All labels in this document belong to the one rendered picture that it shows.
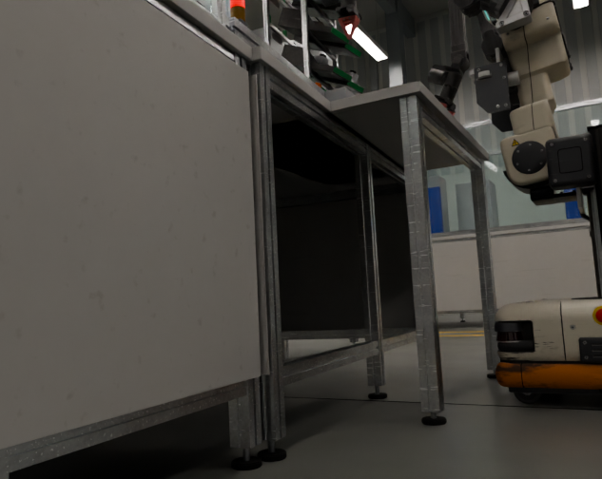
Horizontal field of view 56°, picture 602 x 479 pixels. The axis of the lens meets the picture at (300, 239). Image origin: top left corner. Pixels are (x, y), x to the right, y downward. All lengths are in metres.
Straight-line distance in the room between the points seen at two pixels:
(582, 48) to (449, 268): 6.01
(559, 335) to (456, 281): 4.12
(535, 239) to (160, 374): 4.98
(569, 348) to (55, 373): 1.29
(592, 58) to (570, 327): 9.31
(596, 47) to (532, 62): 8.88
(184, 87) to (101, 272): 0.38
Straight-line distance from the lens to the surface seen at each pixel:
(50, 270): 0.75
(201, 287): 0.99
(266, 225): 1.18
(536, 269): 5.63
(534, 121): 1.94
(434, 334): 1.45
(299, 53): 2.40
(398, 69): 10.26
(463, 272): 5.74
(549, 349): 1.68
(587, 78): 10.74
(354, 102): 1.58
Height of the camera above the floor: 0.31
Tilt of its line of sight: 6 degrees up
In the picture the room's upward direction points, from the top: 3 degrees counter-clockwise
